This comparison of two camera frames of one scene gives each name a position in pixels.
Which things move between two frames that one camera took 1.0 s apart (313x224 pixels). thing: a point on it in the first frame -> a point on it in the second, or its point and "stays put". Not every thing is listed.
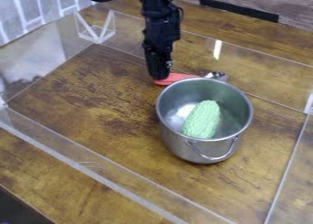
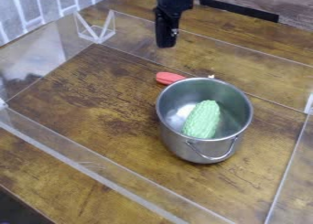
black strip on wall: x=238 y=9 stays put
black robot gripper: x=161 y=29 -> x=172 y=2
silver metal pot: x=203 y=113 stays put
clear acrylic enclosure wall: x=83 y=159 stays put
